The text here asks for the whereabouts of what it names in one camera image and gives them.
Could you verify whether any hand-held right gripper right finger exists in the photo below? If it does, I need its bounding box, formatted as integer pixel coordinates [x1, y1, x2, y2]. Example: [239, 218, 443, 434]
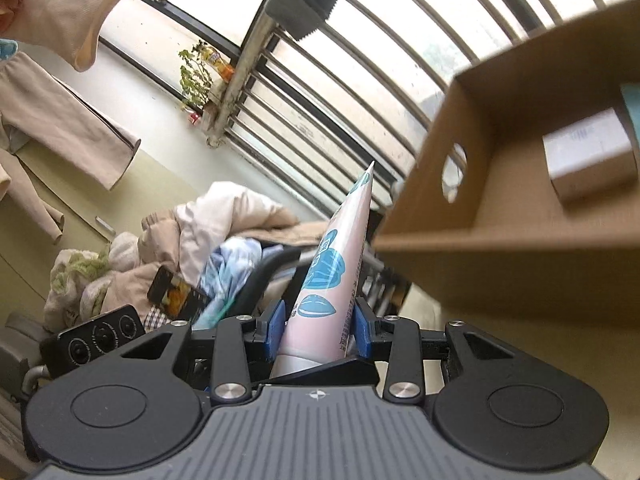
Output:
[352, 297, 517, 404]

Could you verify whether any brown cardboard box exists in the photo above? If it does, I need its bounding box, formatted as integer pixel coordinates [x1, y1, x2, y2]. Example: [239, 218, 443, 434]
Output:
[375, 0, 640, 326]

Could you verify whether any light blue garment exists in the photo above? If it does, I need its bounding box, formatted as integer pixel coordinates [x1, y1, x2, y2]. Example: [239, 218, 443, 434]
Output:
[200, 237, 268, 328]

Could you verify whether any green and white towel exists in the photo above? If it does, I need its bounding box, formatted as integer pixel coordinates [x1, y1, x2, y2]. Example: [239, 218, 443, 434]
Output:
[45, 247, 117, 332]

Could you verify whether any beige hanging garment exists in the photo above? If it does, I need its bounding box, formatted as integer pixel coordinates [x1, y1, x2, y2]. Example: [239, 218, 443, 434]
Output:
[0, 52, 143, 246]

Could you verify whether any metal window grille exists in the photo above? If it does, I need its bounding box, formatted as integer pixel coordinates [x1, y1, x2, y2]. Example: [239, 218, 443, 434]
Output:
[100, 0, 640, 211]

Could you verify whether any potted green plant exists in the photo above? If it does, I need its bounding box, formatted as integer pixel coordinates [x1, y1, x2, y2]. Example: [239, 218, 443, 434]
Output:
[177, 42, 217, 112]

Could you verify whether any black snack packet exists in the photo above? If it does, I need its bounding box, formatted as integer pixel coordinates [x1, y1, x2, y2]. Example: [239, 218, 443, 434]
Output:
[147, 265, 212, 324]

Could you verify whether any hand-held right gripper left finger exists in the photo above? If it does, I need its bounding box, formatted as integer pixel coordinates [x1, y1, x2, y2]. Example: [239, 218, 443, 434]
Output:
[119, 299, 288, 407]

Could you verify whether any bottle with orange label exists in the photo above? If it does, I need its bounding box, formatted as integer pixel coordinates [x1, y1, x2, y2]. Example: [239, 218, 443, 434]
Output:
[202, 45, 237, 84]

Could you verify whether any small white box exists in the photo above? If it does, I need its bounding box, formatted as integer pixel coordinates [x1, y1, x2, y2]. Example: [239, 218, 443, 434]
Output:
[542, 107, 639, 206]

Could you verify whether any black clamp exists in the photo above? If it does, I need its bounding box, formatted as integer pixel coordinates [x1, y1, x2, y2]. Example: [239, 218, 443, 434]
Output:
[266, 0, 339, 42]

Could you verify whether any pale pink padded jacket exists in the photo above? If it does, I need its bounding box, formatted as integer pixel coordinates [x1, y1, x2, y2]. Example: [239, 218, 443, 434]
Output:
[140, 181, 328, 291]

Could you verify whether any checked cloth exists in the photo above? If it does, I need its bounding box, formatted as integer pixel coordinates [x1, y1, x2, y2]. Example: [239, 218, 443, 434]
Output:
[142, 307, 172, 334]

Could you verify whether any beige hanging sleeve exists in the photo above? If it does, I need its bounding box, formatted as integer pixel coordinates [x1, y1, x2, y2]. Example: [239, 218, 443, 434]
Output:
[0, 0, 132, 74]

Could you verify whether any white tube with blue print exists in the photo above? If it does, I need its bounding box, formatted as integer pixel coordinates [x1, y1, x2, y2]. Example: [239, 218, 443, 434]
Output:
[270, 160, 375, 378]

